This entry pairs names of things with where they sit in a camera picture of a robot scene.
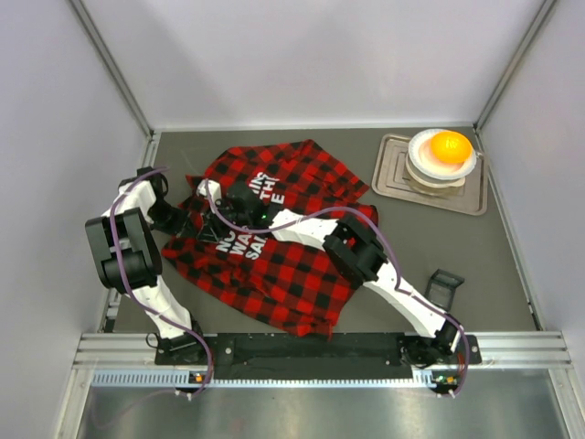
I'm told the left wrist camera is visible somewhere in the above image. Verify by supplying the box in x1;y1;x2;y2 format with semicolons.
136;166;168;192

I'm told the perforated cable duct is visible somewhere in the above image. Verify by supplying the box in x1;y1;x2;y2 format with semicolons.
92;369;438;389

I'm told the orange ball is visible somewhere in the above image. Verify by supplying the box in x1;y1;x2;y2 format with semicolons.
431;131;473;165

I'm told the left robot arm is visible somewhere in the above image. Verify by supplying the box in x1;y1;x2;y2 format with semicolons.
85;166;205;364

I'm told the black metal bracket stand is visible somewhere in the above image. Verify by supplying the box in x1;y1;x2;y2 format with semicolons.
425;269;464;311

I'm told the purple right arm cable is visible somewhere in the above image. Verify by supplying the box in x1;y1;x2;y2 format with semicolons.
204;178;470;395

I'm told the stack of white paper plates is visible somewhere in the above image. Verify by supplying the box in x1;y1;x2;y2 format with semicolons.
406;129;477;188

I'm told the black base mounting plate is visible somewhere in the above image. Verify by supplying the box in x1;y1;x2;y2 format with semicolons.
154;332;483;380

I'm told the red black plaid shirt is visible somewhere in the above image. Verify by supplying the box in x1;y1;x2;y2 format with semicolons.
162;139;378;337

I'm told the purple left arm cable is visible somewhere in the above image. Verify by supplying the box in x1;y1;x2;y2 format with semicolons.
109;166;217;398

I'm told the metal tray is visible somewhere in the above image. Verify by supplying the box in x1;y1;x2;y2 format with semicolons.
371;134;488;216

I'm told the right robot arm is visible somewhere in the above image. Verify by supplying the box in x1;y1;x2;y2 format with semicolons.
205;201;471;369

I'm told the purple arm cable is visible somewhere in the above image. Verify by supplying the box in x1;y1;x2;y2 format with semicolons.
109;166;217;398
204;178;470;395

